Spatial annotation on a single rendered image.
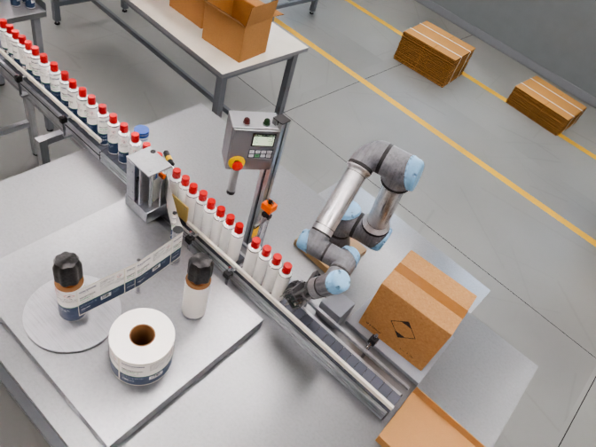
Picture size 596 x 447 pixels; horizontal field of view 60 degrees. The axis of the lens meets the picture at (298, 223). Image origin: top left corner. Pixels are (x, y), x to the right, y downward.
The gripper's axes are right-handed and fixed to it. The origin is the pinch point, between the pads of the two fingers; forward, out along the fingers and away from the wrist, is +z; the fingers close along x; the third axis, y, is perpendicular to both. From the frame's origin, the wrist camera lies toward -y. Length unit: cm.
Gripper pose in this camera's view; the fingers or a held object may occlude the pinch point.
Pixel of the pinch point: (286, 294)
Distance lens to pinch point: 198.8
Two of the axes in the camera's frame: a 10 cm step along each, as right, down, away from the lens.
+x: 5.2, 8.5, 0.7
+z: -5.7, 2.8, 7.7
